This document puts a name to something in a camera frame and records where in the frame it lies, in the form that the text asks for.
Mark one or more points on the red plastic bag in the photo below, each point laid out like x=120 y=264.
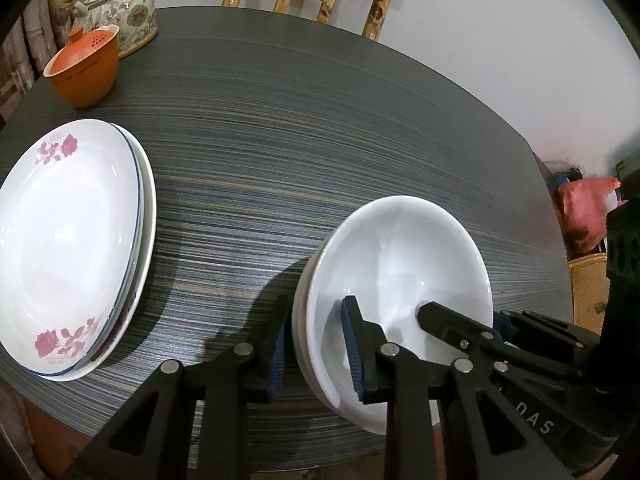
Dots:
x=585 y=210

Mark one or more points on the large white floral plate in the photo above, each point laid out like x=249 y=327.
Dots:
x=152 y=210

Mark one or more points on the orange cup lid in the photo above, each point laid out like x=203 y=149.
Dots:
x=82 y=52

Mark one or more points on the small white floral plate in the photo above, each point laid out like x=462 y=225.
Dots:
x=65 y=240

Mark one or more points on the orange ceramic cup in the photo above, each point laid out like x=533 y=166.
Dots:
x=85 y=85

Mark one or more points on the wooden chair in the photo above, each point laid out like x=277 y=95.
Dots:
x=380 y=10

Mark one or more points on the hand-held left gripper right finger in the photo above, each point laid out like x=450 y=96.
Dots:
x=352 y=350

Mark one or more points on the floral ceramic teapot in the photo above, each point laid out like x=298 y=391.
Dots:
x=125 y=15

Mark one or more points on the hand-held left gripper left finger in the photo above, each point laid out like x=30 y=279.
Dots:
x=277 y=360

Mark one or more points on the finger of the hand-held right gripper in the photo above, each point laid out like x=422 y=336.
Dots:
x=507 y=321
x=445 y=325

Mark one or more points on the beige patterned curtain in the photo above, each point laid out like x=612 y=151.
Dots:
x=35 y=45

